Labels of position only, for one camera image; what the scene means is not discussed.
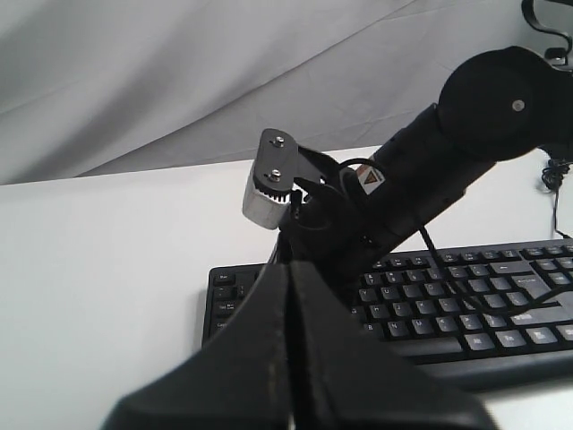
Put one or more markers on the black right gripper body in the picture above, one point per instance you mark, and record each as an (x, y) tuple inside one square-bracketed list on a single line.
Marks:
[(346, 225)]

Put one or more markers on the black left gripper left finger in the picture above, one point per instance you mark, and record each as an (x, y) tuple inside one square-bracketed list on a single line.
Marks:
[(238, 380)]

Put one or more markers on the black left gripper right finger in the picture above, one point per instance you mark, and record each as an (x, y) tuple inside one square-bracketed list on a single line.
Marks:
[(344, 378)]

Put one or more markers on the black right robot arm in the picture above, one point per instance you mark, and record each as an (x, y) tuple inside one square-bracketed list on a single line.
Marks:
[(496, 106)]

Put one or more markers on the black Acer keyboard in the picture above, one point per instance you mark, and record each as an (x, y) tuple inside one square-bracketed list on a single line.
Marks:
[(480, 317)]

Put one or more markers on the grey backdrop cloth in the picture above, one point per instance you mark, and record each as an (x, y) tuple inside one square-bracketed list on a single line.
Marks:
[(101, 87)]

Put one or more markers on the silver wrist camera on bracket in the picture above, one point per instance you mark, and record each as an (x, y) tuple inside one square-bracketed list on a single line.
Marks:
[(279, 161)]

